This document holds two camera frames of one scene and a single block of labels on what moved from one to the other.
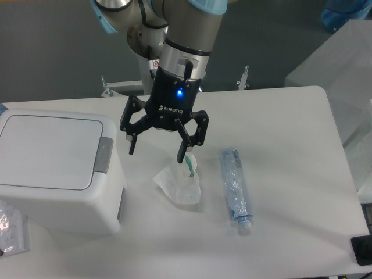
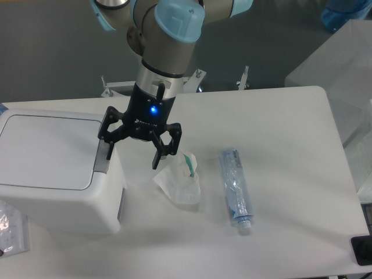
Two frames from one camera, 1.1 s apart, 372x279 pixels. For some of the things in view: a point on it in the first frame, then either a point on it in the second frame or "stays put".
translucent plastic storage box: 342,68 stays put
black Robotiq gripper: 171,103 → 146,111
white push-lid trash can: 64,169 stays put
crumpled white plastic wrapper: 181,181 stays put
